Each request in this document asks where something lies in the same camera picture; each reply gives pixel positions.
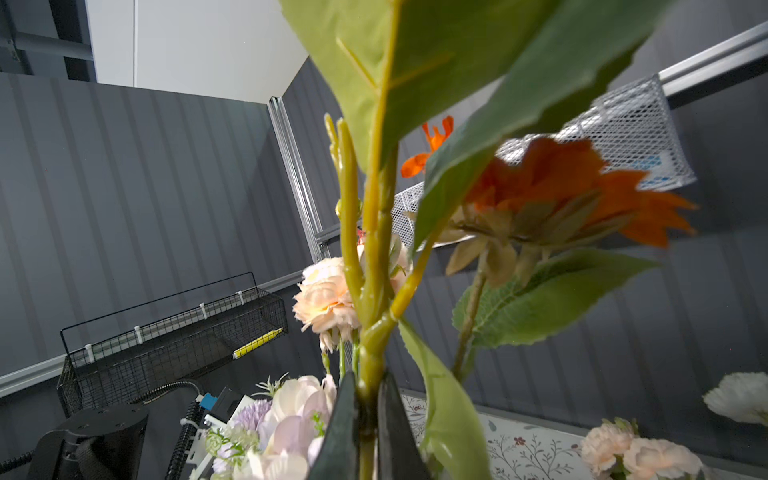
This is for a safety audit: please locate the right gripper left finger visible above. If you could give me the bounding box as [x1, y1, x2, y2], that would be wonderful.
[307, 372, 360, 480]

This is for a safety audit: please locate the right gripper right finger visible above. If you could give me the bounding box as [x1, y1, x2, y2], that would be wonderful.
[377, 371, 430, 480]

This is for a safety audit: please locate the lilac white flower bunch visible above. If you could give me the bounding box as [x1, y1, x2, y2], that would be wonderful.
[205, 374, 337, 480]

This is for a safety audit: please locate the peach peony stem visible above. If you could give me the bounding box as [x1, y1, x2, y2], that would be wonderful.
[293, 235, 413, 386]

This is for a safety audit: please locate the orange gerbera flower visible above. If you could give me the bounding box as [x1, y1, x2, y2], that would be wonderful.
[412, 137, 694, 380]

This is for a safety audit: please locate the blue hydrangea flower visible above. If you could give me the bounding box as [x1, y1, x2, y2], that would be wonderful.
[281, 1, 668, 479]

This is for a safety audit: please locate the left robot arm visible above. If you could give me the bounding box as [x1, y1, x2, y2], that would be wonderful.
[1, 404, 149, 479]

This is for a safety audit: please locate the yellow marker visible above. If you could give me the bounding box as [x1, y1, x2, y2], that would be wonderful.
[232, 328, 284, 360]

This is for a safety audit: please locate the white tube in basket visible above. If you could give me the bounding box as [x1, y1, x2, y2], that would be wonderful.
[629, 150, 680, 191]

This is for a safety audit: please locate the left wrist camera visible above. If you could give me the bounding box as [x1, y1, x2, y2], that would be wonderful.
[182, 387, 255, 479]

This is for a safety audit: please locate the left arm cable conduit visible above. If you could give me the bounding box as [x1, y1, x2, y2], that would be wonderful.
[128, 380, 205, 480]

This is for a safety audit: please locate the black wire basket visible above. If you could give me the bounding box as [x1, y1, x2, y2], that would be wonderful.
[56, 272, 288, 417]

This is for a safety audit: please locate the white wire basket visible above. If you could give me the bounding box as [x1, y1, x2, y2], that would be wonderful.
[389, 73, 698, 250]

